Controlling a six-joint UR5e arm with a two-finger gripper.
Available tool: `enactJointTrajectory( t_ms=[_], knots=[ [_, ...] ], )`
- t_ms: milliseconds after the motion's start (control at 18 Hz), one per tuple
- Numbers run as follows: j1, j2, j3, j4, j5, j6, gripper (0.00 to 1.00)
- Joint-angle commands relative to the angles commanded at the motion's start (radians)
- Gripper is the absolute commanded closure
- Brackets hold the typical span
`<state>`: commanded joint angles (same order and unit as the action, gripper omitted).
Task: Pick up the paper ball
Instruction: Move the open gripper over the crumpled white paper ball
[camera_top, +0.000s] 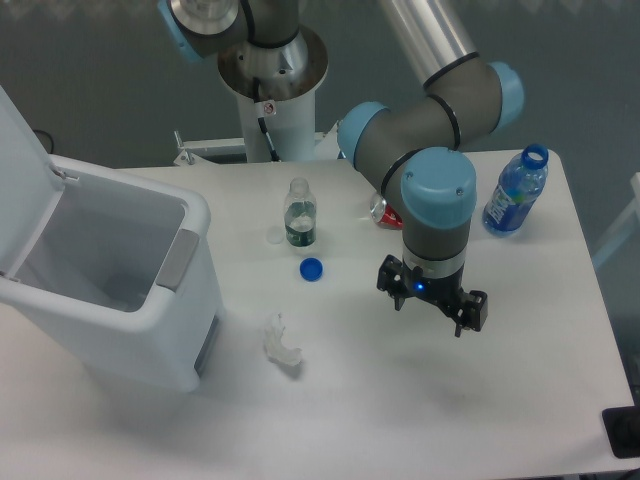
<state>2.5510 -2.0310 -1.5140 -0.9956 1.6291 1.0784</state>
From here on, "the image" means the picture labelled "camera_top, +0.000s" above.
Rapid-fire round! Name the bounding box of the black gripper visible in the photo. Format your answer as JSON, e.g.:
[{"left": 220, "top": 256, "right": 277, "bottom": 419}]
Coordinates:
[{"left": 376, "top": 255, "right": 488, "bottom": 338}]

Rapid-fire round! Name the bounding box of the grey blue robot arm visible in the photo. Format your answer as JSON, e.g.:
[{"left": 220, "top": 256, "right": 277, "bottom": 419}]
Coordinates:
[{"left": 159, "top": 1, "right": 524, "bottom": 331}]

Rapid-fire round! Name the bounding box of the white crumpled paper ball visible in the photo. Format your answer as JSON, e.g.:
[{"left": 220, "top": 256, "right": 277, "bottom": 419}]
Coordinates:
[{"left": 263, "top": 313, "right": 302, "bottom": 367}]

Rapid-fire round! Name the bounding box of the red soda can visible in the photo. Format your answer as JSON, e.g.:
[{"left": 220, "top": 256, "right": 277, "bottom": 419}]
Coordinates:
[{"left": 369, "top": 192, "right": 403, "bottom": 230}]

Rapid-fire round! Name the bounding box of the blue bottle cap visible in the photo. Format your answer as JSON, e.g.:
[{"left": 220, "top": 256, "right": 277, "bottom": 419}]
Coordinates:
[{"left": 299, "top": 257, "right": 324, "bottom": 282}]

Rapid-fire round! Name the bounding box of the blue plastic bottle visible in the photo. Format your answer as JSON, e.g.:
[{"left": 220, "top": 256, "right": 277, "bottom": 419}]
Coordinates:
[{"left": 482, "top": 143, "right": 549, "bottom": 237}]

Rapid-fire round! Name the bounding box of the clear green-label water bottle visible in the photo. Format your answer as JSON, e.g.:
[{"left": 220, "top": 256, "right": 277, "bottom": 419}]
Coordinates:
[{"left": 283, "top": 177, "right": 317, "bottom": 248}]

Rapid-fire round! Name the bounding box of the white bottle cap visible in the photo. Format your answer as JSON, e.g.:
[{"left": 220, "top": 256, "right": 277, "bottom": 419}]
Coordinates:
[{"left": 266, "top": 227, "right": 284, "bottom": 245}]

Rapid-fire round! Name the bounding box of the white furniture at right edge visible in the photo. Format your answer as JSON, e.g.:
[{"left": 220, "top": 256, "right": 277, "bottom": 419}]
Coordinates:
[{"left": 591, "top": 172, "right": 639, "bottom": 271}]

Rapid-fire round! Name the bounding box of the black device at table edge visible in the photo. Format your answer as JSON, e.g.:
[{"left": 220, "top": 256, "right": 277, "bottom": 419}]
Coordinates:
[{"left": 602, "top": 406, "right": 639, "bottom": 459}]

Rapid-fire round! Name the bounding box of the white trash bin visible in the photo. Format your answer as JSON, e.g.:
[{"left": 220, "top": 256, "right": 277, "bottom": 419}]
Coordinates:
[{"left": 1, "top": 155, "right": 222, "bottom": 392}]

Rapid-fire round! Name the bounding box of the white trash bin lid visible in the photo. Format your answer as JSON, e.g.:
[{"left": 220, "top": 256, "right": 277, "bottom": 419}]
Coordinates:
[{"left": 1, "top": 92, "right": 65, "bottom": 276}]

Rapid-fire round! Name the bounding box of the white metal frame bracket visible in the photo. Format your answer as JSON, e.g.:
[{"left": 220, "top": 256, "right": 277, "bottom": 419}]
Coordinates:
[{"left": 173, "top": 130, "right": 345, "bottom": 166}]

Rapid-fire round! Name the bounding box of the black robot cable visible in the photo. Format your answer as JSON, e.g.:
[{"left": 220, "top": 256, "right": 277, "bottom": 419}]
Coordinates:
[{"left": 251, "top": 74, "right": 280, "bottom": 162}]

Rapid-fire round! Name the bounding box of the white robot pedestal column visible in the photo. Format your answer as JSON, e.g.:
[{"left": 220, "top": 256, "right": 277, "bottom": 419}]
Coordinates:
[{"left": 217, "top": 25, "right": 328, "bottom": 163}]

